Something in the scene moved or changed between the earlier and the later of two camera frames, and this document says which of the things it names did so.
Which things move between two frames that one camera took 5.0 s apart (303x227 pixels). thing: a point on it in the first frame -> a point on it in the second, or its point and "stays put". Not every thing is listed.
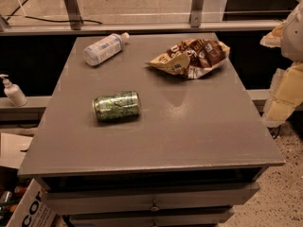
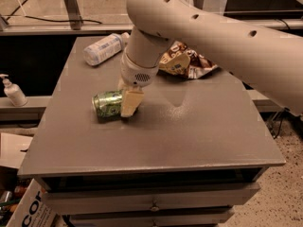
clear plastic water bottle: x=99 y=51 stays put
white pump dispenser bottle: x=14 y=93 stays put
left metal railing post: x=73 y=7 stays put
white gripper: x=294 y=37 -> x=137 y=74
